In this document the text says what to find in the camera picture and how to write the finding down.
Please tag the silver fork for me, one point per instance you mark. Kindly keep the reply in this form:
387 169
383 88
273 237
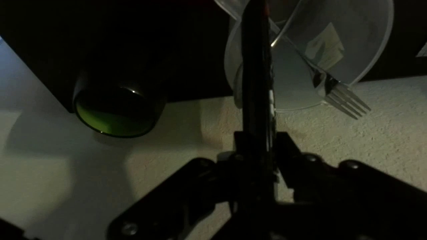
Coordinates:
341 95

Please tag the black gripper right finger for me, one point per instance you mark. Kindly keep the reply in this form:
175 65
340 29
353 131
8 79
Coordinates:
355 204

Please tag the dark green cup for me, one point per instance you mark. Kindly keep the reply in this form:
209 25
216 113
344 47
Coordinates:
116 117

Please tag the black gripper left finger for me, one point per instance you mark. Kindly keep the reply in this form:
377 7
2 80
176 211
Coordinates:
177 200

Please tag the black wooden table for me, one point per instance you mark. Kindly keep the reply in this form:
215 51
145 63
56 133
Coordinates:
133 40

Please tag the clear measuring cup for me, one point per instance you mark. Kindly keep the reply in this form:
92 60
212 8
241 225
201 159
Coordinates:
351 48

